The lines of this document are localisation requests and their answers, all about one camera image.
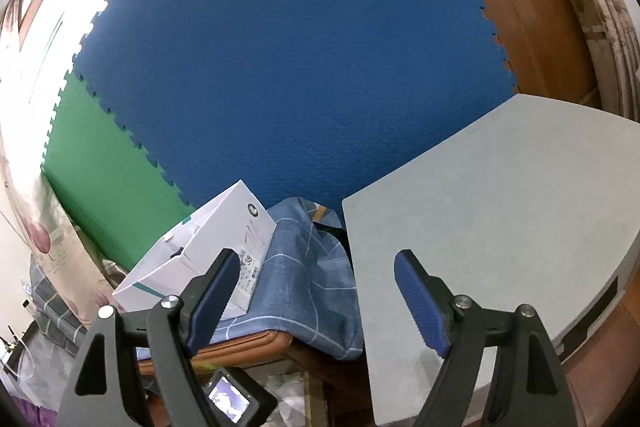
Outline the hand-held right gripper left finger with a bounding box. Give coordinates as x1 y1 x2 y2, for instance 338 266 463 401
55 248 241 427

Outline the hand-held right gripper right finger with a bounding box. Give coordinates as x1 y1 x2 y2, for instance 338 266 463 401
394 249 576 427

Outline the white cardboard box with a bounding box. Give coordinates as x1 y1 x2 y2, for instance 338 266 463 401
112 179 277 323

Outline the wooden nightstand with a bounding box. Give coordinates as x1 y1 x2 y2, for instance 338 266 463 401
135 329 372 427

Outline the blue checked cloth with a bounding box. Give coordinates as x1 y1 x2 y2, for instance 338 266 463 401
135 197 365 363

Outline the grey plaid blanket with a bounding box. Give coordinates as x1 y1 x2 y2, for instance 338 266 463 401
27 257 102 349

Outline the green foam mat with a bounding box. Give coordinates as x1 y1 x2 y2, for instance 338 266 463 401
42 74 197 275

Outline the beige floral curtain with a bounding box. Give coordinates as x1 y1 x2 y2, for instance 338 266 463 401
0 7 126 314

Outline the purple cloth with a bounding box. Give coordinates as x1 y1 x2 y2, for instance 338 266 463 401
9 396 58 427

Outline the blue foam mat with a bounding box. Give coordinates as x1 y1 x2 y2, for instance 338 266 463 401
72 0 517 220

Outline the wooden wardrobe door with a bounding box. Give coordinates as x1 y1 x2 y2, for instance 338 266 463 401
425 0 602 108

